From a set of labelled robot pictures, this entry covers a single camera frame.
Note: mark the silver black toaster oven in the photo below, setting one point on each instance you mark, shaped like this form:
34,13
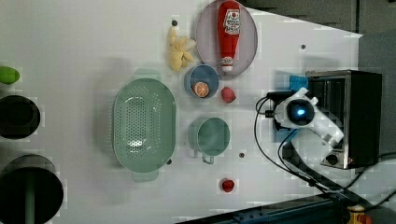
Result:
352,100

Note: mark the black round base lower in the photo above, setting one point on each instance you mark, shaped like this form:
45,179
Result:
31,192

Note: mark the green perforated colander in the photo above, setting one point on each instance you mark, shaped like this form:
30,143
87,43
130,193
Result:
144,125

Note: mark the yellow plush peeled banana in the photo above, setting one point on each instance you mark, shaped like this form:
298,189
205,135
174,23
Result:
179,52

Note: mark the grey round plate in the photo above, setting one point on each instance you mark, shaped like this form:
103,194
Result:
207,44

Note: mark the blue bowl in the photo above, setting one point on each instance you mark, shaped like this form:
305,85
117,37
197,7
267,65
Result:
202,73

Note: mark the red plush ketchup bottle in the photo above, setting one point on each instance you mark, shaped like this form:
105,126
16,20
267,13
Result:
228,27

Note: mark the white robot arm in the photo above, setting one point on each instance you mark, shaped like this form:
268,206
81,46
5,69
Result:
295,110

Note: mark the green cup with handle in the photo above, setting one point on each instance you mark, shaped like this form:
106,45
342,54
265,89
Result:
210,137

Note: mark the black round base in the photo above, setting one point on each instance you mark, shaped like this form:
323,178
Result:
19,117
31,192

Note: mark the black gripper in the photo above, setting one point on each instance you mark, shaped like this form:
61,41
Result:
279,95

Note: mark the blue metal frame rail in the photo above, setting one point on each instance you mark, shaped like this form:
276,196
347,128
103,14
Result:
326,208

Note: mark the orange slice toy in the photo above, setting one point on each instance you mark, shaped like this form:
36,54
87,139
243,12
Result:
200,89

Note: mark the black round base upper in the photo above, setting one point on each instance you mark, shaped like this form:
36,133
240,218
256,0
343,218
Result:
19,117

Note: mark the green round object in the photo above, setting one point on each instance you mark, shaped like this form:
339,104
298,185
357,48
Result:
8,75

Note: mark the red strawberry toy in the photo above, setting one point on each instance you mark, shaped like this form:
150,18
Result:
228,95

